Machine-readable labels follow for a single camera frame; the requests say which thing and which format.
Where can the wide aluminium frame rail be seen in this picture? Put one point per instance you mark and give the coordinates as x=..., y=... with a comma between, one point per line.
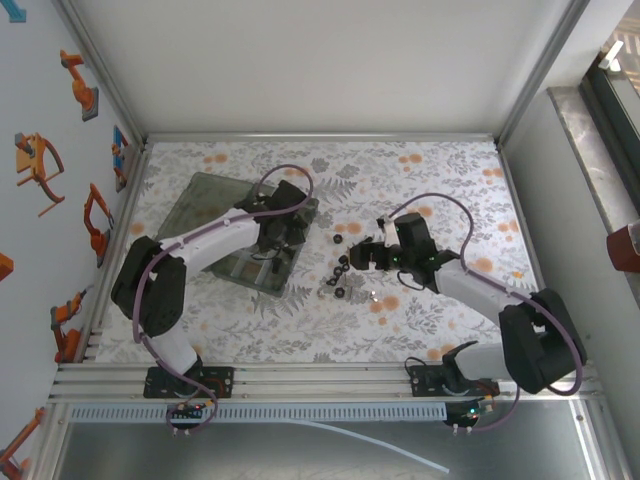
x=320, y=382

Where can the brown cup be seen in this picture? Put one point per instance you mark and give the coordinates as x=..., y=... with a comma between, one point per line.
x=625, y=247

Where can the blue wall sticker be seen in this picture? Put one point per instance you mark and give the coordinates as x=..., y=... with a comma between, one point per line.
x=15, y=11

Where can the floral patterned table mat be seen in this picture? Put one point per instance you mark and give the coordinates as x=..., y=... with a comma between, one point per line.
x=300, y=330

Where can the blue and orange sticker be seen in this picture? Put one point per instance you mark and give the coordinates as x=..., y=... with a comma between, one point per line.
x=120, y=155

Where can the grey stone window sill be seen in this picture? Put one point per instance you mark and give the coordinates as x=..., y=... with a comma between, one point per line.
x=585, y=150

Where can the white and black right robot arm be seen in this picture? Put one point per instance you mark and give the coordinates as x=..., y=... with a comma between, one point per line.
x=480, y=295

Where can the dark window frame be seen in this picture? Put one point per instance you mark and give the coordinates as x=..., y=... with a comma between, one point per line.
x=607, y=100

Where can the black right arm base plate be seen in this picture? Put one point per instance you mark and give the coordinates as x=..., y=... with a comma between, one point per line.
x=420, y=382

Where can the white plastic tube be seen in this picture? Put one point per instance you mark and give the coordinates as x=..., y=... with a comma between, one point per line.
x=425, y=460

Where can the black bolt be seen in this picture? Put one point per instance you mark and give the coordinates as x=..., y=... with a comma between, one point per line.
x=275, y=267

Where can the small orange block sticker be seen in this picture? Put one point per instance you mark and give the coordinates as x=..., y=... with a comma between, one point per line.
x=5, y=266

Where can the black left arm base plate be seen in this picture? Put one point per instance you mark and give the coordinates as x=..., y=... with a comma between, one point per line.
x=226, y=384

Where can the grey metal shelf plate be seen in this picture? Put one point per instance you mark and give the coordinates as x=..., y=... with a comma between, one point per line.
x=200, y=455

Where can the dark slim screw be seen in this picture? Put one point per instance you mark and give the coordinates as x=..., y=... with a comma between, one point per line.
x=349, y=288

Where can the aluminium frame post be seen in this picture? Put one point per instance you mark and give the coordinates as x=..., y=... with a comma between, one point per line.
x=544, y=70
x=106, y=70

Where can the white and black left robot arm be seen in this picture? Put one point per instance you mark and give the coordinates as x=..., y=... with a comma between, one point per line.
x=215, y=240

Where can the orange claw machine sticker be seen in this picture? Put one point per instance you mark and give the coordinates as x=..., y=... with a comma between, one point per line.
x=35, y=165

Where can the clear green compartment organizer box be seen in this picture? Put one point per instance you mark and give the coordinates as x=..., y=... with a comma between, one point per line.
x=200, y=205

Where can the small green circuit board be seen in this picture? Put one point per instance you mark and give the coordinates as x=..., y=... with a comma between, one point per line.
x=190, y=409
x=475, y=411

